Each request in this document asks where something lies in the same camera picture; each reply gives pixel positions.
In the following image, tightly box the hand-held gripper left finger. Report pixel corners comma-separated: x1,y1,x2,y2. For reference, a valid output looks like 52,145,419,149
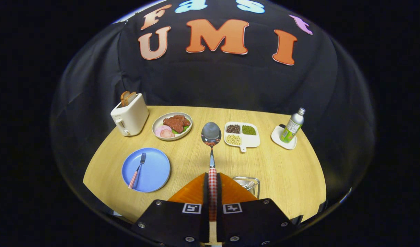
130,173,210,247

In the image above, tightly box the metal wire rack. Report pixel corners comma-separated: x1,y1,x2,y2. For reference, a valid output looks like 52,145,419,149
232,176,260,199

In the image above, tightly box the fork with red checked handle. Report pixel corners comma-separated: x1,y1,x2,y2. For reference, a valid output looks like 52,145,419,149
128,152,147,190

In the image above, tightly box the beige plate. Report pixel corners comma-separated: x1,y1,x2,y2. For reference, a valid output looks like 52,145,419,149
152,112,193,141

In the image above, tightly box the green silver bottle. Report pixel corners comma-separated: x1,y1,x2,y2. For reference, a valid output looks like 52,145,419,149
280,107,306,143

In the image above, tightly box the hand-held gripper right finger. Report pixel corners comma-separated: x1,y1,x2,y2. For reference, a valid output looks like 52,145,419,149
217,173,297,247

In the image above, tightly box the brown grilled meat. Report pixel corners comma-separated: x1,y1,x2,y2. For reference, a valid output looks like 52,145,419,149
163,115,191,134

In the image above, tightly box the blue plate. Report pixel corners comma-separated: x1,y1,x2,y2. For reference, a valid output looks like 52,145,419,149
121,148,171,193

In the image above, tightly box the white toaster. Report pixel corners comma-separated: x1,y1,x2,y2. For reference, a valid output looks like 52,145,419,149
110,93,149,137

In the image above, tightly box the white divided dish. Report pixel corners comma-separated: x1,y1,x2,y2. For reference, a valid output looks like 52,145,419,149
224,121,261,153

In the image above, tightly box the spoon with red checked handle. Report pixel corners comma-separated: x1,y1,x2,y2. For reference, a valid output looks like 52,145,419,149
201,122,222,222

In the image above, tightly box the white coaster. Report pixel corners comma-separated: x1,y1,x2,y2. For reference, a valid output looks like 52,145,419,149
271,124,298,150

